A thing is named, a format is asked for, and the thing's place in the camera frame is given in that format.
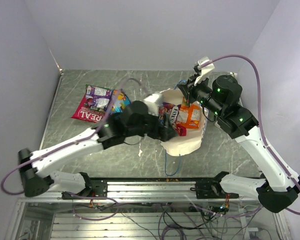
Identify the blue checkered paper bag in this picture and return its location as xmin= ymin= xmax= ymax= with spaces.
xmin=149 ymin=79 xmax=210 ymax=177

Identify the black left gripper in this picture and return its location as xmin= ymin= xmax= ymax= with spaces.
xmin=126 ymin=107 xmax=178 ymax=142

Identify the purple candy snack bag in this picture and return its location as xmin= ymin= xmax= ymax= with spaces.
xmin=85 ymin=84 xmax=113 ymax=111

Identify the aluminium frame rail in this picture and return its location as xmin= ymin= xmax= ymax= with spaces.
xmin=20 ymin=177 xmax=265 ymax=203

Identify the blue candy snack bag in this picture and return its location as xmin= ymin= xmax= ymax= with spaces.
xmin=106 ymin=89 xmax=131 ymax=114

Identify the orange snack bag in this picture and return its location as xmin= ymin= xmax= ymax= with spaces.
xmin=177 ymin=97 xmax=202 ymax=129

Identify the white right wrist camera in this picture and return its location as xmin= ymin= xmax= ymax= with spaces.
xmin=194 ymin=56 xmax=215 ymax=86

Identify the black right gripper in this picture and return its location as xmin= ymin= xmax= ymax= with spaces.
xmin=177 ymin=72 xmax=225 ymax=118

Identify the red REAL chips bag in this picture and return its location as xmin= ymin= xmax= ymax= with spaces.
xmin=71 ymin=95 xmax=106 ymax=123

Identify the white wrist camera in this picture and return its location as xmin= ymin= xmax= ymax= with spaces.
xmin=194 ymin=56 xmax=215 ymax=86
xmin=142 ymin=93 xmax=164 ymax=116

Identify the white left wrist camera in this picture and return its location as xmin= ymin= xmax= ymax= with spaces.
xmin=142 ymin=93 xmax=164 ymax=116

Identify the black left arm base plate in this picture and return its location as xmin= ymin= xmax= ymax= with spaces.
xmin=61 ymin=178 xmax=108 ymax=200

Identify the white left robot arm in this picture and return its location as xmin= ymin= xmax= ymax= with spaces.
xmin=18 ymin=100 xmax=178 ymax=199

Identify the pink small candy packet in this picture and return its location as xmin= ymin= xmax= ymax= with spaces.
xmin=176 ymin=123 xmax=187 ymax=137

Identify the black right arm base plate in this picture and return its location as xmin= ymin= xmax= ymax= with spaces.
xmin=190 ymin=178 xmax=239 ymax=199

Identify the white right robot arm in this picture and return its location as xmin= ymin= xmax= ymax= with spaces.
xmin=177 ymin=75 xmax=300 ymax=213

